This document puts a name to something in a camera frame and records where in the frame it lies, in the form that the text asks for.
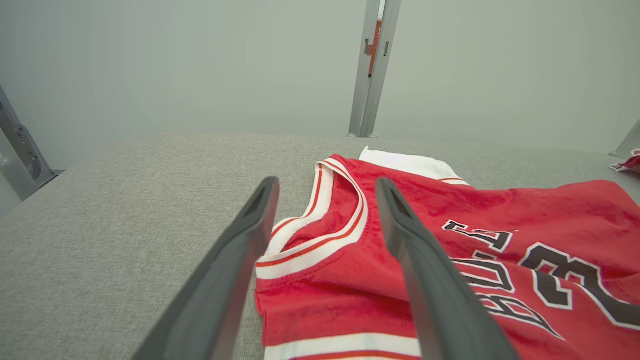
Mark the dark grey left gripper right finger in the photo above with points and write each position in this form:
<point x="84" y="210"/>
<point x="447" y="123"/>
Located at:
<point x="445" y="310"/>

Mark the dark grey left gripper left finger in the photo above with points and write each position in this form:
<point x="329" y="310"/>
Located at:
<point x="210" y="310"/>

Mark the red basketball jersey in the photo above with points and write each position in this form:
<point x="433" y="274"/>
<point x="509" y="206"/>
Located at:
<point x="350" y="285"/>

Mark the red white-trimmed shorts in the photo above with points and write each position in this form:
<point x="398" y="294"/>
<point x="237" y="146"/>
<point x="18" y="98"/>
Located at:
<point x="631" y="162"/>

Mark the grey partition joint post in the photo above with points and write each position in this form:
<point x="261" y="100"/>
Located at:
<point x="365" y="100"/>

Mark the grey metal bracket left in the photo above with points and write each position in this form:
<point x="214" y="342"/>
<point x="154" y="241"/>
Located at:
<point x="22" y="150"/>

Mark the grey partition corner post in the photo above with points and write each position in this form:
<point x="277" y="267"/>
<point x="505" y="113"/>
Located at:
<point x="630" y="142"/>

